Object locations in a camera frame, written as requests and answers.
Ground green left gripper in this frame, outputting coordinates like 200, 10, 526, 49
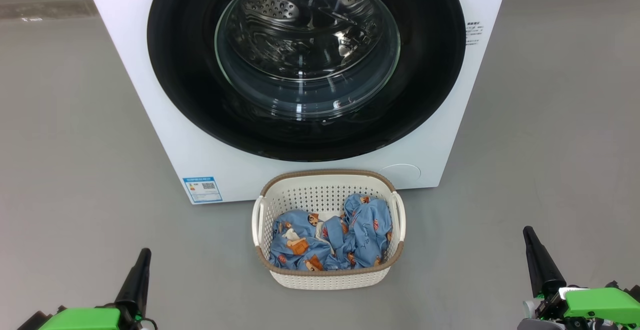
17, 248, 158, 330

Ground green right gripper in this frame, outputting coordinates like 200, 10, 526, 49
517, 226, 640, 330

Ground black round washer door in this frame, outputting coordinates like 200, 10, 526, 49
147, 0, 467, 162

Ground white front-load washing machine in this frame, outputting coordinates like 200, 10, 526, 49
80, 0, 512, 205

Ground stainless steel washing machine drum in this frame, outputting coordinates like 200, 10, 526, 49
215, 0, 401, 118

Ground blue energy label sticker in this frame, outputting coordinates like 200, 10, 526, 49
182, 176, 223, 204

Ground round white filter cover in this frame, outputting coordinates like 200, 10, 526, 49
378, 164, 422, 187

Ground cream perforated laundry basket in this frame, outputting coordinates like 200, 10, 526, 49
251, 169, 407, 290

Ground printed text label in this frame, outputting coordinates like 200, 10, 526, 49
466, 21, 484, 46

